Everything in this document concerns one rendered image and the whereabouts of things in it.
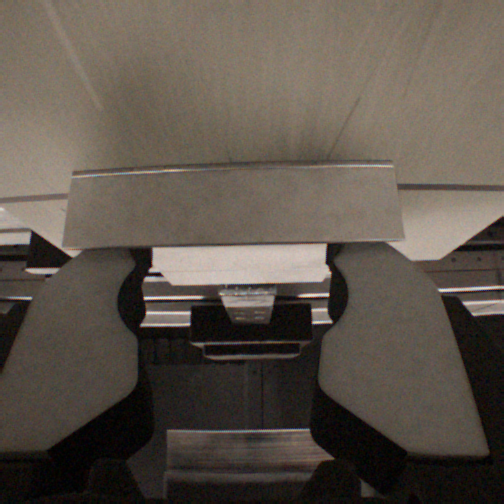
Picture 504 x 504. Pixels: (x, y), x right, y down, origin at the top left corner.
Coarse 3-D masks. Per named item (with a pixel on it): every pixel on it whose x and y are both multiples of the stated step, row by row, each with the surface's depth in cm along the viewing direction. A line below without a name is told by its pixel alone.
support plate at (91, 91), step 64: (0, 0) 5; (64, 0) 5; (128, 0) 5; (192, 0) 5; (256, 0) 5; (320, 0) 5; (384, 0) 5; (448, 0) 5; (0, 64) 6; (64, 64) 6; (128, 64) 7; (192, 64) 7; (256, 64) 7; (320, 64) 7; (384, 64) 7; (448, 64) 6; (0, 128) 8; (64, 128) 8; (128, 128) 8; (192, 128) 9; (256, 128) 9; (320, 128) 9; (384, 128) 9; (448, 128) 8; (0, 192) 11; (64, 192) 11; (448, 192) 12
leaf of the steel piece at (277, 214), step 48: (96, 192) 10; (144, 192) 10; (192, 192) 10; (240, 192) 10; (288, 192) 10; (336, 192) 10; (384, 192) 10; (96, 240) 9; (144, 240) 9; (192, 240) 9; (240, 240) 9; (288, 240) 9; (336, 240) 9; (384, 240) 9
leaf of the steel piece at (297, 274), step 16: (176, 272) 20; (192, 272) 20; (208, 272) 20; (224, 272) 20; (240, 272) 20; (256, 272) 20; (272, 272) 20; (288, 272) 20; (304, 272) 20; (320, 272) 20
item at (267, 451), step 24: (168, 432) 19; (192, 432) 19; (216, 432) 19; (240, 432) 19; (264, 432) 18; (288, 432) 18; (168, 456) 18; (192, 456) 18; (216, 456) 18; (240, 456) 18; (264, 456) 18; (288, 456) 18; (312, 456) 18; (168, 480) 17; (192, 480) 17; (216, 480) 17; (240, 480) 17; (264, 480) 17; (288, 480) 17; (360, 480) 17
